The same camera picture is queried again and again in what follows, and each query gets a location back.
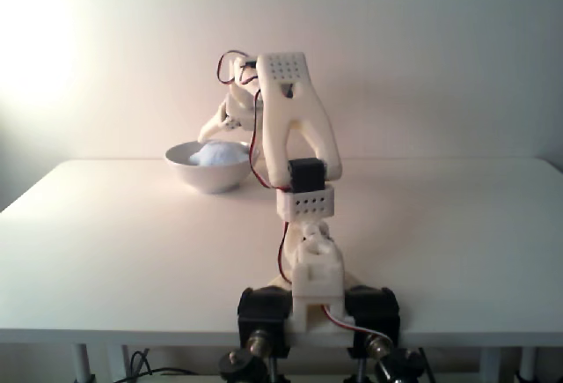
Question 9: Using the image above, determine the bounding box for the skyblue plush doll with clasp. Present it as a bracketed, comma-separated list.
[187, 139, 249, 168]

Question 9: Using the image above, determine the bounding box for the white ceramic bowl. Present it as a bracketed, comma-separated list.
[164, 139, 259, 195]

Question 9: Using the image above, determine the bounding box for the black table clamp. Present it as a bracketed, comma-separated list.
[237, 285, 293, 383]
[345, 285, 402, 383]

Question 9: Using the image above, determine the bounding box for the white table leg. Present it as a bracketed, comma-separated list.
[518, 346, 537, 383]
[107, 344, 125, 383]
[479, 346, 500, 383]
[73, 343, 90, 383]

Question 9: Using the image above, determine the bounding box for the red black upper-arm servo cable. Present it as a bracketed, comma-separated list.
[247, 87, 289, 194]

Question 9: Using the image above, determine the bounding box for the red black wrist servo cable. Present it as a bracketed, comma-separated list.
[216, 49, 259, 87]

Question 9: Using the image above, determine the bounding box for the red black shoulder servo cable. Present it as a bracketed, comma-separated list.
[277, 220, 296, 287]

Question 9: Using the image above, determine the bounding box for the white red base cable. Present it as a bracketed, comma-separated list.
[321, 304, 394, 346]

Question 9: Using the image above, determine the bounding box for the black clamp handle knob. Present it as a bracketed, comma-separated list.
[374, 347, 435, 383]
[218, 350, 249, 378]

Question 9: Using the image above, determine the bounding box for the black floor cable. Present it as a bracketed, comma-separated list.
[124, 349, 197, 380]

